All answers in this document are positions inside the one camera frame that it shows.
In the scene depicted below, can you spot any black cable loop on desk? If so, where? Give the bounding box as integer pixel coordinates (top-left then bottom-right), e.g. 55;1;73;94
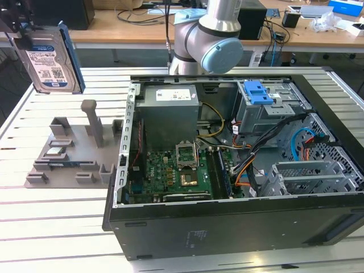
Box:
117;10;167;26

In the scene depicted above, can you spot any green motherboard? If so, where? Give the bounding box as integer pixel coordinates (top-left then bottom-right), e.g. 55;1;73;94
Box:
127;147;242;204

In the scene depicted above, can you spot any yellow black wire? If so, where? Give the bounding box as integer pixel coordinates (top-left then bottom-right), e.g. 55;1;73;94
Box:
196;102;225;140

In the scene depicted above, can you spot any grey parts rack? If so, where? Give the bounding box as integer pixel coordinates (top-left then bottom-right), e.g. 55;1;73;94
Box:
24;99;125;189

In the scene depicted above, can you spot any blue data wire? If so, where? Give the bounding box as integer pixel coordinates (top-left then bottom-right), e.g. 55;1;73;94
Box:
291;126;325;163

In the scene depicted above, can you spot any grey optical drive cage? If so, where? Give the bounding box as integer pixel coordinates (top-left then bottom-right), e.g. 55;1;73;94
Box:
235;81;312;134

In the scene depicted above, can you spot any black upright desktop box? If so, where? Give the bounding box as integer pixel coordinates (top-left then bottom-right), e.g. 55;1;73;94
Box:
238;0;268;40

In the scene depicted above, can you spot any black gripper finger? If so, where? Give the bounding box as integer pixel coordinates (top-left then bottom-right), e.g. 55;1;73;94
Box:
13;28;34;51

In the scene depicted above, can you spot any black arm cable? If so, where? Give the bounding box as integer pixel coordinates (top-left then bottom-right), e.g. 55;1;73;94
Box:
164;0;173;65

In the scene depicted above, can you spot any hard disk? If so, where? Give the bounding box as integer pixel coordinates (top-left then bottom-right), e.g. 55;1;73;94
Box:
13;20;86;94

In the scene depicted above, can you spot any metal CPU socket cover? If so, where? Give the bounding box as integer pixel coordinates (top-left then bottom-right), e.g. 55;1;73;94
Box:
175;140;200;171

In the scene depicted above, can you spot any installed RAM stick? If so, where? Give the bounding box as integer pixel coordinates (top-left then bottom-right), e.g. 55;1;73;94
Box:
217;149;234;198

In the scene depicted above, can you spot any black wire bundle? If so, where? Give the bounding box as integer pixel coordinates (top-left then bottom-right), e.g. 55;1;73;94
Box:
247;113;309;197

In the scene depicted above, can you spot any black graphics card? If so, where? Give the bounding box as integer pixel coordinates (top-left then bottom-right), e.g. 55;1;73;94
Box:
162;193;213;203

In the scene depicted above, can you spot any silver disk bay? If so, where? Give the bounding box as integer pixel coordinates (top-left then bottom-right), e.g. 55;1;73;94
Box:
260;160;364;197

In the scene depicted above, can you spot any orange red power wire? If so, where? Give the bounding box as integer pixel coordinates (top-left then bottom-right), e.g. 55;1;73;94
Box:
303;133;330;163

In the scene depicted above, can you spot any blue cardboard box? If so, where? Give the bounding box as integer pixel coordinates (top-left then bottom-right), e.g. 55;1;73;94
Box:
328;0;364;16

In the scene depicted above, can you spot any blue hanging cable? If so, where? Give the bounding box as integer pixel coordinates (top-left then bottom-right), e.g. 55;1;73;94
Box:
271;31;279;66

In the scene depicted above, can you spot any grey flat tray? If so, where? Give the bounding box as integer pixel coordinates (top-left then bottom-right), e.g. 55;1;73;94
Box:
287;5;333;19

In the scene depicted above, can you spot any grey power supply unit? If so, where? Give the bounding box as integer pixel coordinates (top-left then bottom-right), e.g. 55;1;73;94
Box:
141;84;201;150

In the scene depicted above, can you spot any orange wire bundle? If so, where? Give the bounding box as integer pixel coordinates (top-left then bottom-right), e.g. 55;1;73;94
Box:
232;133;257;188

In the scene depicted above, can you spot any thin red wire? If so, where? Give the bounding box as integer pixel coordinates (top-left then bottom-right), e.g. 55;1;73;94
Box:
133;122;142;168

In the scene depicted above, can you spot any black open PC case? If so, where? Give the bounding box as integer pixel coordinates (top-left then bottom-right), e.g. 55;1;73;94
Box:
102;67;364;262

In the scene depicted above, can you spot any crumpled clear plastic wrap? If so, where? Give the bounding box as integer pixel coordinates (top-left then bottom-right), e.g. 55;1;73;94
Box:
309;13;342;32

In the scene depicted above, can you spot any blue RAM stick on rack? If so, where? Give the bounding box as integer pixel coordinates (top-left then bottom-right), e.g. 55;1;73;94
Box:
48;161;94;168

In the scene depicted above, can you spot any large black computer tower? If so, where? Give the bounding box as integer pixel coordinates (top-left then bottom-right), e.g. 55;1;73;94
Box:
31;0;95;31

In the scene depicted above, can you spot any gold CPU socket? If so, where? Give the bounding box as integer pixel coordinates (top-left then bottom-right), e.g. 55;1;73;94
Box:
179;170;200;188

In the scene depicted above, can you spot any blue plastic drive latch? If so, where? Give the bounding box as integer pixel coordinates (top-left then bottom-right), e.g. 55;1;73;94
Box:
243;81;274;106

